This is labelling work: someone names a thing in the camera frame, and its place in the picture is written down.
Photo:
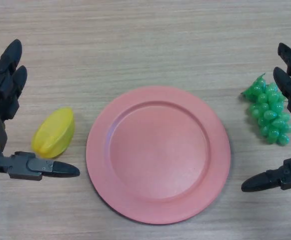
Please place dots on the green grape bunch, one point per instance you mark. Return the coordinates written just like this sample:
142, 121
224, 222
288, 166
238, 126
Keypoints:
268, 115

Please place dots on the yellow starfruit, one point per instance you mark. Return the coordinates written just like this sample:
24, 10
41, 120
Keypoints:
53, 130

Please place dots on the pink round plate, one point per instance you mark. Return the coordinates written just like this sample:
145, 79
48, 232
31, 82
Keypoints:
158, 155

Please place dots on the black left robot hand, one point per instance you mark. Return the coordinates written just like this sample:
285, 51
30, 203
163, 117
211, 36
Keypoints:
0, 100

